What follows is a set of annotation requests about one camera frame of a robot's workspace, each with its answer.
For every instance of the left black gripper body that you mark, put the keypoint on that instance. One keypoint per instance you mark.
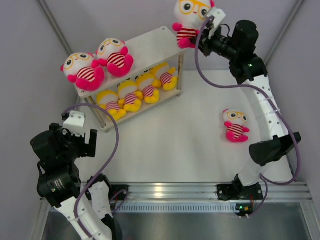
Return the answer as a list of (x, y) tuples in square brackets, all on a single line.
[(71, 144)]

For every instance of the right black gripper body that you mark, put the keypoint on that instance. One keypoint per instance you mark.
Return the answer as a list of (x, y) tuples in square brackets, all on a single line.
[(213, 41)]

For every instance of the pink plush toy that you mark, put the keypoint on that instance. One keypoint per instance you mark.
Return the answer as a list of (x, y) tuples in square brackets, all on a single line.
[(83, 70), (190, 15), (113, 54), (235, 123)]

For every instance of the yellow plush toy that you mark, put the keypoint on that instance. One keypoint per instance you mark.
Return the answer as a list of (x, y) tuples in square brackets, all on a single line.
[(148, 85), (109, 100), (130, 98), (165, 75)]

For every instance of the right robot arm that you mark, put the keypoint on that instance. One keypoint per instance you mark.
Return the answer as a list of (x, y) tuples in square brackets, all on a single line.
[(277, 138)]

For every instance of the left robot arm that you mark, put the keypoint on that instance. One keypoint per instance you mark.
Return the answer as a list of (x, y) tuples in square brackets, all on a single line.
[(87, 209)]

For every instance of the white two-tier shelf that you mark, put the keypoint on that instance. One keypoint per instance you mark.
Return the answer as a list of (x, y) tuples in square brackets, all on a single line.
[(148, 50)]

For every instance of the yellow plush toy on shelf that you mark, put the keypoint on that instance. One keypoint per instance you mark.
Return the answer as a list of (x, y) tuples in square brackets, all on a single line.
[(165, 75)]

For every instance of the black connector with led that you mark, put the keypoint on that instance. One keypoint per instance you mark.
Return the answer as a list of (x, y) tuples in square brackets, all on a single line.
[(244, 210)]

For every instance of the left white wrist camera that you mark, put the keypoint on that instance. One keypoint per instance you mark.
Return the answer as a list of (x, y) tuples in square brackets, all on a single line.
[(75, 123)]

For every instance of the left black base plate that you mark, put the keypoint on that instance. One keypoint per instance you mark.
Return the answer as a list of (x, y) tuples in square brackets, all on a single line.
[(118, 192)]

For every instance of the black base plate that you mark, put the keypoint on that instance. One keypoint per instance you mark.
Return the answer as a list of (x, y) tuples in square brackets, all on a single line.
[(118, 192), (227, 192)]

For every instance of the aluminium rail frame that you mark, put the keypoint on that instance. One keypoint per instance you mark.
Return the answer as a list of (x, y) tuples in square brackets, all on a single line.
[(194, 197)]

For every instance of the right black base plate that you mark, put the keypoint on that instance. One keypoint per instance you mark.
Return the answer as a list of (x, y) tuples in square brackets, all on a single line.
[(227, 192)]

